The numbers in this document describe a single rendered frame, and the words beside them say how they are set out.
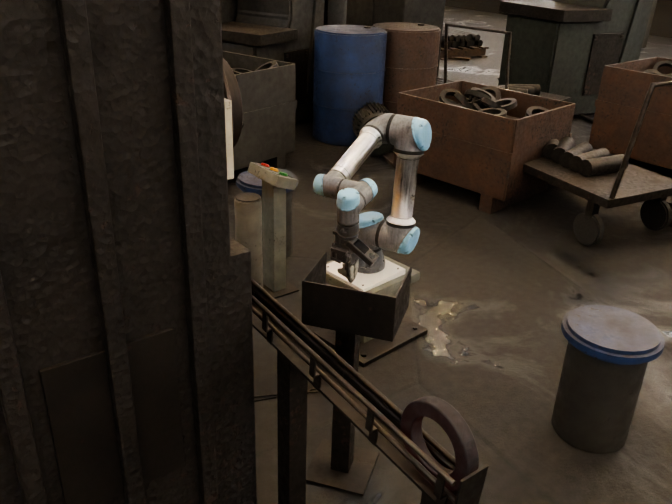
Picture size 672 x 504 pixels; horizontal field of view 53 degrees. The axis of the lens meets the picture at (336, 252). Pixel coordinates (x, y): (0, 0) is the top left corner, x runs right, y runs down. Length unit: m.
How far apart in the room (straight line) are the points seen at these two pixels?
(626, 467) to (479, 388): 0.58
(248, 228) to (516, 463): 1.46
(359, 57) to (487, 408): 3.41
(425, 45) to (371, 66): 0.54
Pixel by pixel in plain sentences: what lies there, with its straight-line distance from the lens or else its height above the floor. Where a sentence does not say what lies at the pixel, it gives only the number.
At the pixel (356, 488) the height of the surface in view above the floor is 0.01.
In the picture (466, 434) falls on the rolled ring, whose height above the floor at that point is 0.74.
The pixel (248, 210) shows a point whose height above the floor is 0.48.
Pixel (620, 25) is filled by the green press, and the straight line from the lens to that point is 7.28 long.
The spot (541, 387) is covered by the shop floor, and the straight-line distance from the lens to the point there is 2.80.
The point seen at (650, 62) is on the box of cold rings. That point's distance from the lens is 6.20.
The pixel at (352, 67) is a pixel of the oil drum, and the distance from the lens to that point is 5.40.
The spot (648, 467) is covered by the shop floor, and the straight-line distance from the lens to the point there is 2.58.
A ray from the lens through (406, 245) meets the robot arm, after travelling 2.63.
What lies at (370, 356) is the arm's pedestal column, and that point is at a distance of 2.78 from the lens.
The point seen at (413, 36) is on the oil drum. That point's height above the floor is 0.84.
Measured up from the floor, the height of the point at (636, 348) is 0.43.
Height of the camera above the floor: 1.58
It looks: 25 degrees down
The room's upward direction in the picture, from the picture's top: 2 degrees clockwise
